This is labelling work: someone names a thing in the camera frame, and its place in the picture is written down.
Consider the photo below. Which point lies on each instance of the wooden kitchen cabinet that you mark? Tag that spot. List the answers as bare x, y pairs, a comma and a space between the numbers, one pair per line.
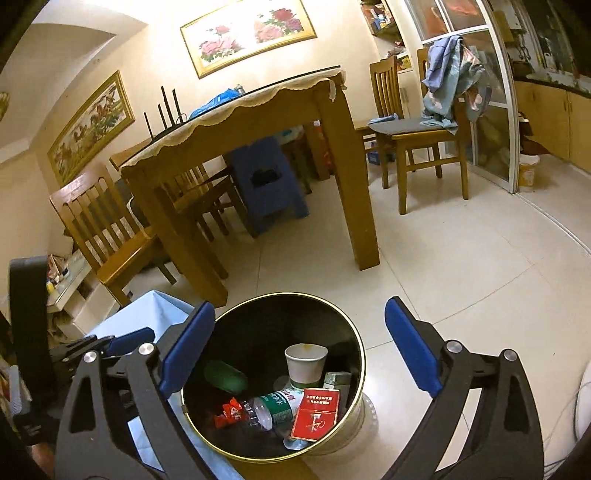
554, 120

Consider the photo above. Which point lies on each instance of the white coffee table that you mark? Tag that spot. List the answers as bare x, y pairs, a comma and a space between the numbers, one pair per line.
87, 300

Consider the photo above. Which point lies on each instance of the gold framed scenic painting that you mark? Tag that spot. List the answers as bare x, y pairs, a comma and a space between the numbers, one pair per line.
90, 134

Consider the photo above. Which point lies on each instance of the white paper cup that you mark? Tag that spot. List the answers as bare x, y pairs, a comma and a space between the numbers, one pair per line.
304, 369

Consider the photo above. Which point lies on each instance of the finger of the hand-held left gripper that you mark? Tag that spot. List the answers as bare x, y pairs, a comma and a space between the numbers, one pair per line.
129, 340

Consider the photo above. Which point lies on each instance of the white plastic bucket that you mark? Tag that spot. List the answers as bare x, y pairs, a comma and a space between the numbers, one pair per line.
528, 175

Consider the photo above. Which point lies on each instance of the black bin with gold rim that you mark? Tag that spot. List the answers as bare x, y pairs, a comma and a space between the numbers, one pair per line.
258, 332

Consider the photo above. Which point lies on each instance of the blue cartoon printed tablecloth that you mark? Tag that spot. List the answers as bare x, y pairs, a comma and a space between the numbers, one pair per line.
147, 309

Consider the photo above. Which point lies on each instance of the gold framed flower painting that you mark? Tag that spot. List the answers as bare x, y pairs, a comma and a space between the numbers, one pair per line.
249, 32

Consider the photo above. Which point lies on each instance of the blue plastic stool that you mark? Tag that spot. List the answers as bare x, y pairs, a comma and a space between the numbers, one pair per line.
272, 203

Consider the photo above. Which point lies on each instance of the red wrapper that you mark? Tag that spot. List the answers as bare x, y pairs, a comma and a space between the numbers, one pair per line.
231, 410

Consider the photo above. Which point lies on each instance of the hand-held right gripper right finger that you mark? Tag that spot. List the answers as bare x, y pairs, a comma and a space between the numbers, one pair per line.
413, 350

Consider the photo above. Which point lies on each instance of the wall shelf with items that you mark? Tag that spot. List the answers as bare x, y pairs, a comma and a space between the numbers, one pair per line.
383, 27

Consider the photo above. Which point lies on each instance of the clear plastic bottle green label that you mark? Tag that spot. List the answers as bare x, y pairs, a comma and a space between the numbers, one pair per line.
281, 406

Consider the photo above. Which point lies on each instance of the blue patterned clothing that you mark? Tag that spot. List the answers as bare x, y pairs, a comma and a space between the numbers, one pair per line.
443, 92

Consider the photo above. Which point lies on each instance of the red cigarette box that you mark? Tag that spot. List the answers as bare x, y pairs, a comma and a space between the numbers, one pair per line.
314, 417

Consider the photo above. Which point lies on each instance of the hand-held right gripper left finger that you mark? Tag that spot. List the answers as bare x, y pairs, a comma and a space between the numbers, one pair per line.
189, 346

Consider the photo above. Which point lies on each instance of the glass sliding door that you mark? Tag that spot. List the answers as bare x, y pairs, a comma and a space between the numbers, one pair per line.
508, 115

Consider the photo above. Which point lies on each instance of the wooden dining table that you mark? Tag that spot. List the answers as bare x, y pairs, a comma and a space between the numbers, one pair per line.
323, 138

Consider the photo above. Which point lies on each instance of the black router with antennas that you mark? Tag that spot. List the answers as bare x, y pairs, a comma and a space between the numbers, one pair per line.
164, 108

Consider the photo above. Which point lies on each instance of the round gold ceiling lamp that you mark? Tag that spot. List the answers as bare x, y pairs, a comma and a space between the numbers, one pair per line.
3, 106

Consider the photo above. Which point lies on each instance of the cream lace table cover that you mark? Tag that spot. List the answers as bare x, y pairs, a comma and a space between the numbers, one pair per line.
258, 104

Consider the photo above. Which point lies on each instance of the white round appliance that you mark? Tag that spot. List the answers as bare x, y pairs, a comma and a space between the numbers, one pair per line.
585, 406

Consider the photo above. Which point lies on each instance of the blue striped bag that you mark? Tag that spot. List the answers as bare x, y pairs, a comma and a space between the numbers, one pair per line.
217, 104

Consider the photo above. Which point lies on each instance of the grey seat cushion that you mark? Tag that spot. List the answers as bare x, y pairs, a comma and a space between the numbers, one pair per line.
406, 125

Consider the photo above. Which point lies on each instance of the wooden slatted dining chair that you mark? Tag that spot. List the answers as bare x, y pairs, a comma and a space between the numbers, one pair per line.
203, 194
124, 249
385, 87
402, 175

